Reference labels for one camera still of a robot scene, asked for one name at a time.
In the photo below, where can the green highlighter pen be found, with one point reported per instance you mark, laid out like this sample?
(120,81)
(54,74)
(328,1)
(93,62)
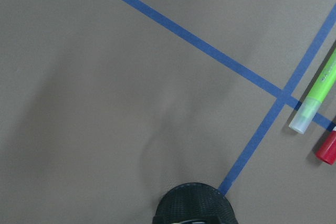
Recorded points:
(315,97)

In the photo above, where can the red marker pen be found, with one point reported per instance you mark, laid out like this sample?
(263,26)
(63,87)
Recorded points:
(326,152)

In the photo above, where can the black mesh pen cup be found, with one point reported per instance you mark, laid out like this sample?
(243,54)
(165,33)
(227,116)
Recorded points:
(194,203)

